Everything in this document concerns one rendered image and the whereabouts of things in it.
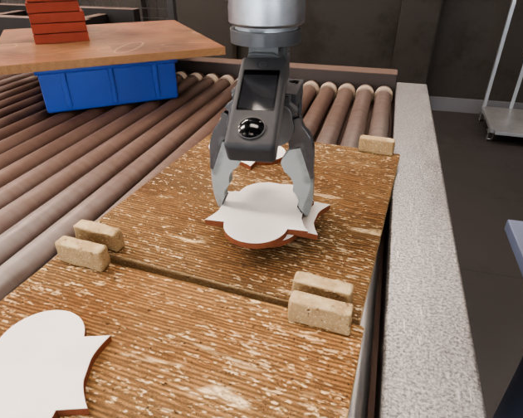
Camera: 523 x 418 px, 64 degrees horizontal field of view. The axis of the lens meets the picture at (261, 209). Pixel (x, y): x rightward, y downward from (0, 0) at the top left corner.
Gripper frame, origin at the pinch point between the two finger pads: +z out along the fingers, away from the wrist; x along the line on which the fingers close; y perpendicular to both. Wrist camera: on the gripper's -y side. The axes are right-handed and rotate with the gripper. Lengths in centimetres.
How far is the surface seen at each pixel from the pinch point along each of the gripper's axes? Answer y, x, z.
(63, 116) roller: 38, 53, 5
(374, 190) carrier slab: 13.8, -14.1, 3.4
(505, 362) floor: 71, -73, 97
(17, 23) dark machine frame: 104, 113, -3
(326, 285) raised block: -11.3, -8.7, 0.7
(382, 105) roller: 60, -17, 5
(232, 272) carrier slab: -8.2, 1.6, 3.4
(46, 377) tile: -24.6, 12.4, 2.5
